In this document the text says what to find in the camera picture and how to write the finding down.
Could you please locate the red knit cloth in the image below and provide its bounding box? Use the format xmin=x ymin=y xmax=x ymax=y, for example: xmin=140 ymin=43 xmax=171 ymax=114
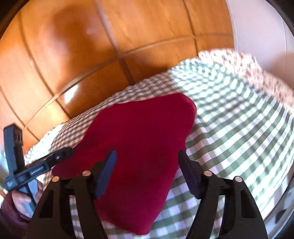
xmin=52 ymin=93 xmax=196 ymax=235

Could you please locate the person's left hand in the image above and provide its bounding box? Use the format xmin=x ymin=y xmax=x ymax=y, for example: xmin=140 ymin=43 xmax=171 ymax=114
xmin=11 ymin=181 xmax=43 ymax=218

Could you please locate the dark red sleeve forearm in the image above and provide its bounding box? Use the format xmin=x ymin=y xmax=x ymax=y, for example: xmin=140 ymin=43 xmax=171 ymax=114
xmin=1 ymin=193 xmax=31 ymax=238

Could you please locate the wooden panelled headboard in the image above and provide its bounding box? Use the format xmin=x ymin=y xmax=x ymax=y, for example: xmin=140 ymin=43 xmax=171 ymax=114
xmin=1 ymin=1 xmax=234 ymax=150

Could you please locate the floral pink mattress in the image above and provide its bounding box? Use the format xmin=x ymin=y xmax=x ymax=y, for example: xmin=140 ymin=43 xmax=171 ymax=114
xmin=198 ymin=48 xmax=293 ymax=112

